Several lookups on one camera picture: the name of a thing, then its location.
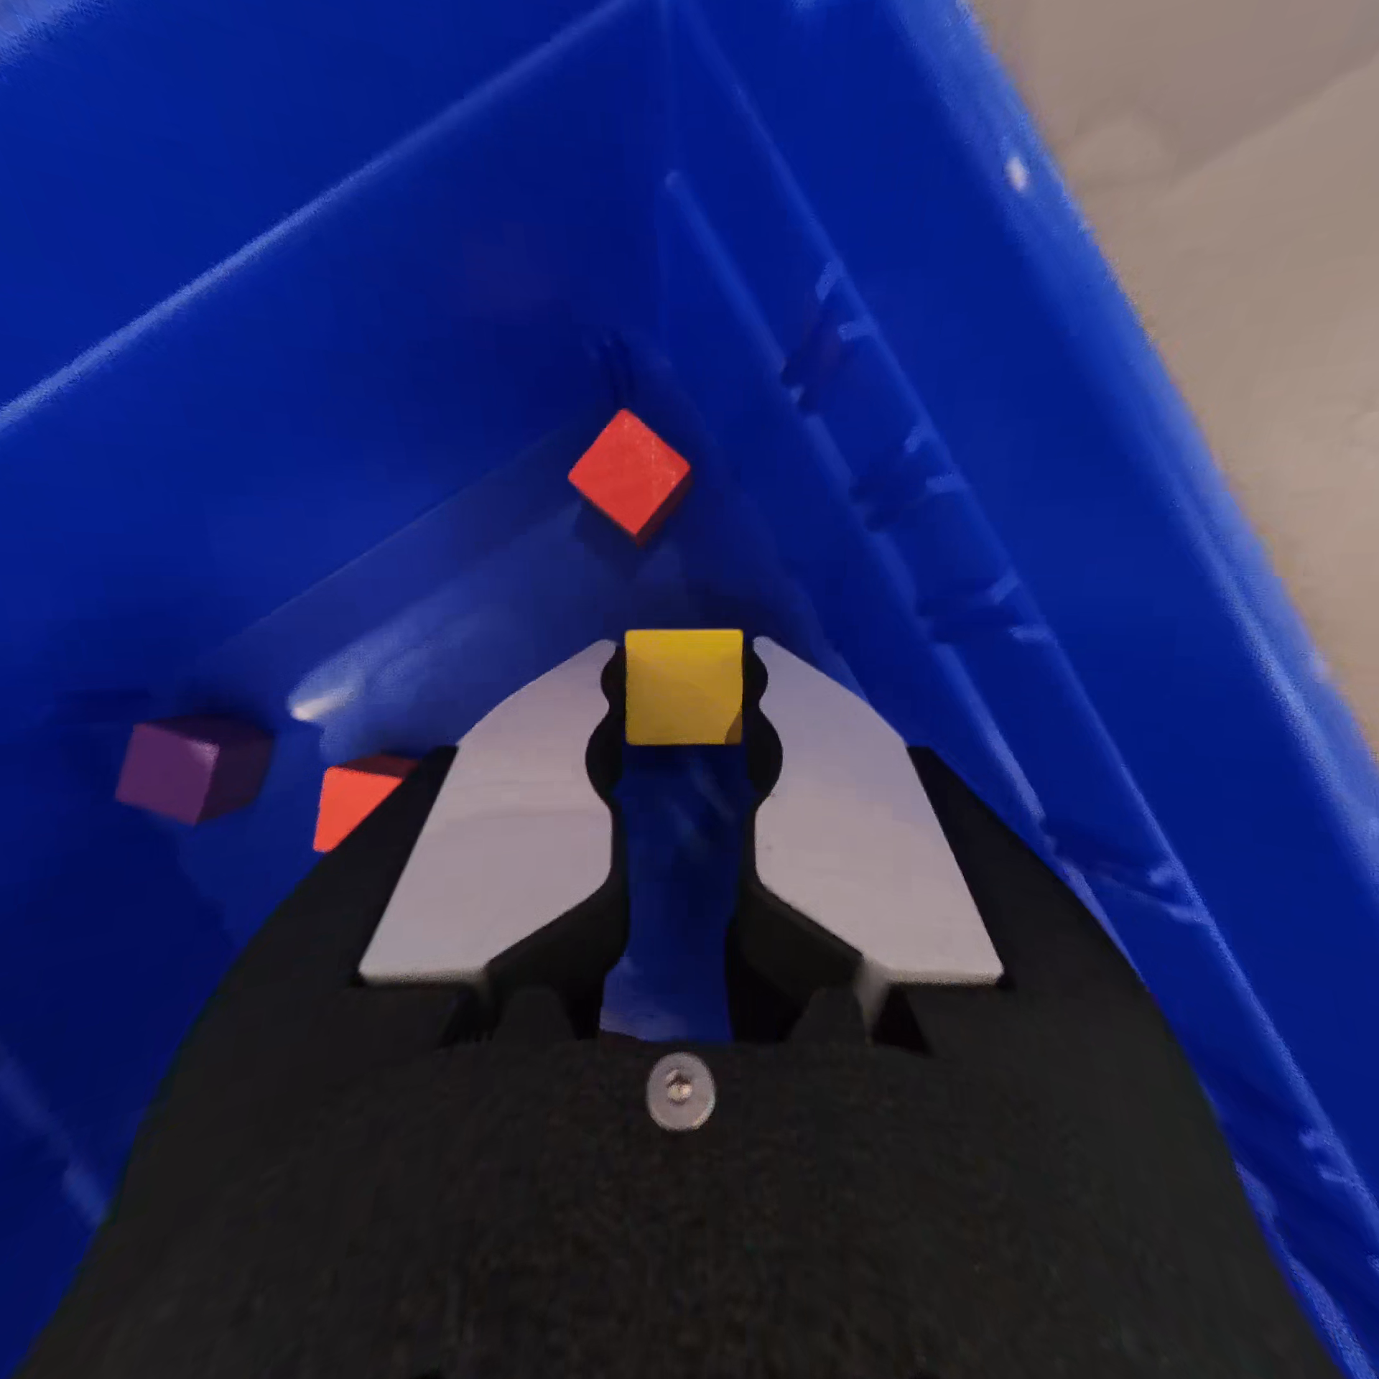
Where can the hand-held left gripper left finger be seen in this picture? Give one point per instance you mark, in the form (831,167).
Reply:
(496,851)

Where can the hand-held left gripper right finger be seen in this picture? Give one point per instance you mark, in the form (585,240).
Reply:
(862,851)

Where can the yellow wooden cube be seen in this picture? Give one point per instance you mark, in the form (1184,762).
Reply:
(678,690)

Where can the orange wooden cube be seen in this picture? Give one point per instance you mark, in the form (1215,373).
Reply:
(631,475)
(350,804)

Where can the blue plastic bin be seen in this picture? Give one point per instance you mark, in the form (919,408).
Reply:
(324,324)

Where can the purple wooden cube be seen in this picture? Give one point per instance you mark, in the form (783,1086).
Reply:
(182,771)

